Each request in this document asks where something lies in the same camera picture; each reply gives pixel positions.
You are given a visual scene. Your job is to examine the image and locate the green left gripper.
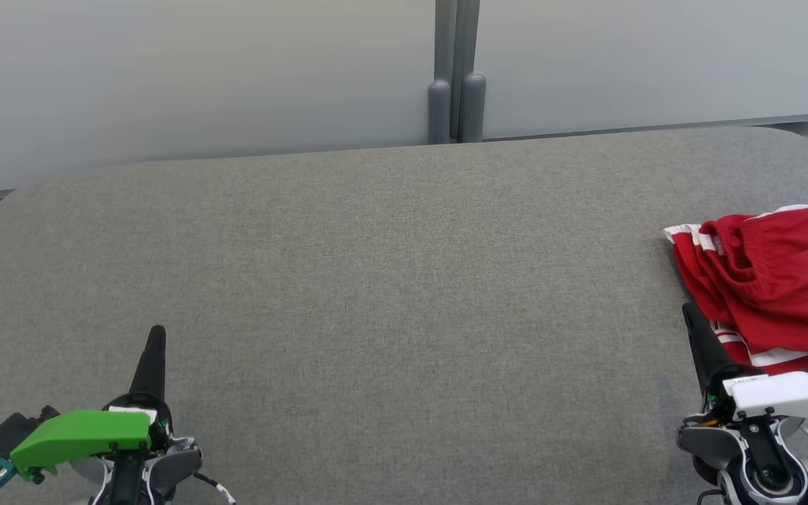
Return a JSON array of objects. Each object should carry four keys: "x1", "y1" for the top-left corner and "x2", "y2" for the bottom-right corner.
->
[{"x1": 10, "y1": 324, "x2": 175, "y2": 485}]

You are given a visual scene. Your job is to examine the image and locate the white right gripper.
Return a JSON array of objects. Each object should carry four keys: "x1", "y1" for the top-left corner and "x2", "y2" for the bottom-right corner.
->
[{"x1": 682, "y1": 302, "x2": 808, "y2": 423}]

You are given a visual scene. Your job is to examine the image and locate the red shorts with white stripe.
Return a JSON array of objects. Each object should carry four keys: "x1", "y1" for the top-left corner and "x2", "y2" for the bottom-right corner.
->
[{"x1": 697, "y1": 205, "x2": 808, "y2": 370}]

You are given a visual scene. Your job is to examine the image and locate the red Bulls basketball jersey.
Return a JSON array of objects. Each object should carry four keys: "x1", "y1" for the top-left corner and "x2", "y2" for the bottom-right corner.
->
[{"x1": 663, "y1": 223, "x2": 808, "y2": 377}]

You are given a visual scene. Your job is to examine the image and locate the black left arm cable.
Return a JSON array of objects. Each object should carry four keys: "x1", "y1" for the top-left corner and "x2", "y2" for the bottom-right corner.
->
[{"x1": 192, "y1": 472, "x2": 238, "y2": 505}]

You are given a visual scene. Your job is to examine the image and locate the short grey round post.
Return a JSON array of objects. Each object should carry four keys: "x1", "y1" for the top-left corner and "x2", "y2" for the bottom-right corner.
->
[
  {"x1": 460, "y1": 72, "x2": 487, "y2": 144},
  {"x1": 427, "y1": 79, "x2": 453, "y2": 145}
]

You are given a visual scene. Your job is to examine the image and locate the grey vertical partition frame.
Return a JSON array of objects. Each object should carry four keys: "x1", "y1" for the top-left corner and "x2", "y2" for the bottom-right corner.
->
[{"x1": 435, "y1": 0, "x2": 481, "y2": 139}]

